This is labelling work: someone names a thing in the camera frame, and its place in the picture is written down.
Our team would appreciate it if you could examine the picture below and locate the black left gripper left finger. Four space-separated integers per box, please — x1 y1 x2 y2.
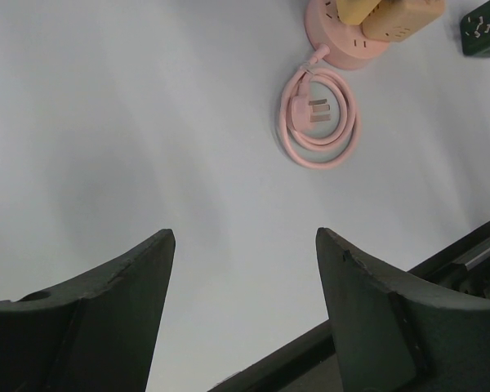
0 229 175 391

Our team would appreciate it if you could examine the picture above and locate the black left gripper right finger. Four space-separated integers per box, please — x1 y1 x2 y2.
316 228 490 391

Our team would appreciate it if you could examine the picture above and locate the pink round power strip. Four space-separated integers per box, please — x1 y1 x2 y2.
278 0 389 170

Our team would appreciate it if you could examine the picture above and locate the beige cube socket adapter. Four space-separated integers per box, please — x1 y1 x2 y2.
361 0 446 42

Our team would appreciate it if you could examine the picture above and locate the yellow USB charger plug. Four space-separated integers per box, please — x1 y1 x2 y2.
336 0 381 25

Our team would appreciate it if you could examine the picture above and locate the dark green cube socket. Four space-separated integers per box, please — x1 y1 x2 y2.
460 1 490 58

